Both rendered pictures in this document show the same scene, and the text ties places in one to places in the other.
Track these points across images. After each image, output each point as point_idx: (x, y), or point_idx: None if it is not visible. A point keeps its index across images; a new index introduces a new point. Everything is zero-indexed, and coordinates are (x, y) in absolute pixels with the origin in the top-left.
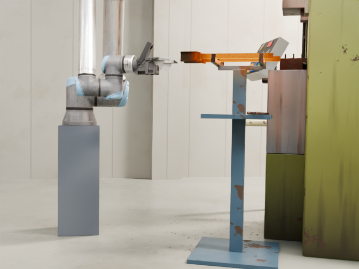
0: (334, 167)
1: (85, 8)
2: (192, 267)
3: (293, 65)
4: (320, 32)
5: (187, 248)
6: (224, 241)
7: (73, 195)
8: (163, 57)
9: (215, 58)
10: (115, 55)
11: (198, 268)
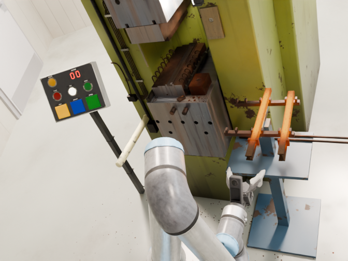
0: (279, 125)
1: (208, 232)
2: (324, 254)
3: (208, 84)
4: (261, 48)
5: (275, 259)
6: (260, 229)
7: None
8: (263, 175)
9: (293, 131)
10: (230, 229)
11: (324, 249)
